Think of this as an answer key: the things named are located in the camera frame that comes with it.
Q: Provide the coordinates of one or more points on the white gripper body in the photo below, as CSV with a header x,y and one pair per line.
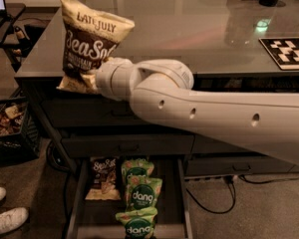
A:
x,y
105,77

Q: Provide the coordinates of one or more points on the brown sea salt chip bag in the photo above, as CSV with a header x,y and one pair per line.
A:
x,y
103,185
91,37

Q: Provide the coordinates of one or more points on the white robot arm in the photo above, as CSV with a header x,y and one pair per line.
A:
x,y
160,92

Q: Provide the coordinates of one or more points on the top left drawer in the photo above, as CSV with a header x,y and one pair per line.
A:
x,y
94,111

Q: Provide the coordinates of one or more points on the middle left drawer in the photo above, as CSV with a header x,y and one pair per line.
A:
x,y
127,144

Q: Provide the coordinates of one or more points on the rear green dang chip bag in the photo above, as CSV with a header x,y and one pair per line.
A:
x,y
139,166

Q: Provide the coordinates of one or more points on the green dang chip bag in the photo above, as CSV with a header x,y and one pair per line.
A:
x,y
142,192
139,166
138,224

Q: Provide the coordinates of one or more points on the middle right drawer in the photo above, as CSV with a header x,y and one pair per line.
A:
x,y
203,144

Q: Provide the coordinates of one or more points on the middle green dang chip bag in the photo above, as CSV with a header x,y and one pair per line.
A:
x,y
142,192

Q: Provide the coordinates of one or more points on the open bottom left drawer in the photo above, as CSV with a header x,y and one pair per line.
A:
x,y
97,219

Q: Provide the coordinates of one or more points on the bottom right drawer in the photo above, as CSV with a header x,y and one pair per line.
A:
x,y
213,165

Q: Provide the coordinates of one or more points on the front green dang chip bag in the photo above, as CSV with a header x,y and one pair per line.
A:
x,y
138,224

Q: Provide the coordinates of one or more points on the black crate of snacks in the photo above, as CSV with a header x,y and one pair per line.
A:
x,y
19,137

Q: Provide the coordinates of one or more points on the black white marker board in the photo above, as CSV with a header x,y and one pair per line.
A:
x,y
283,51

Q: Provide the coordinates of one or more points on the dark cabinet frame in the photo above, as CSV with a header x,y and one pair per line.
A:
x,y
40,87

